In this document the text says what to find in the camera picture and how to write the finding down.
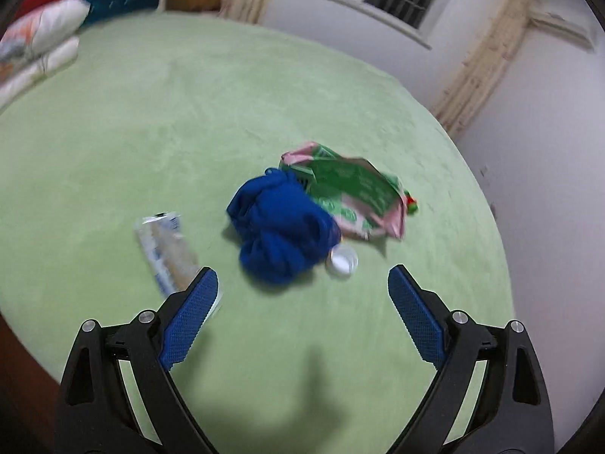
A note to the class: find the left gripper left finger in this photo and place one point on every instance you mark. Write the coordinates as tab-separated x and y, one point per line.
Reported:
93	412

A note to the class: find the white bottle cap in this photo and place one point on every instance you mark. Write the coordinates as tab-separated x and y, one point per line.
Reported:
342	260

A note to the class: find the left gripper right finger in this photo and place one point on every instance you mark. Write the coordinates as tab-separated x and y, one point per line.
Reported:
512	413

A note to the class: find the white air conditioner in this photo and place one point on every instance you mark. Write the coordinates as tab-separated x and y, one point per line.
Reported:
567	24

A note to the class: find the green bed blanket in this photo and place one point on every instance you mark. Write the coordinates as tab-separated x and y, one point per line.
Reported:
171	112

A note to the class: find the right floral curtain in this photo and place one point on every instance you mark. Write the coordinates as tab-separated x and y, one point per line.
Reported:
481	71

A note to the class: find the green pink snack bag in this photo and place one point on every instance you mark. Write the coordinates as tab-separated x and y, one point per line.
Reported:
365	202

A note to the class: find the blue cloth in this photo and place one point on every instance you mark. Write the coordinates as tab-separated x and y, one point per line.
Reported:
283	232

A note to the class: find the lower white floral pillow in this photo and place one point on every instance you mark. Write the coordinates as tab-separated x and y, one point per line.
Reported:
47	65

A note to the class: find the clear biscuit wrapper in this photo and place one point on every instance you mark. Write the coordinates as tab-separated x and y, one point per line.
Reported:
173	264

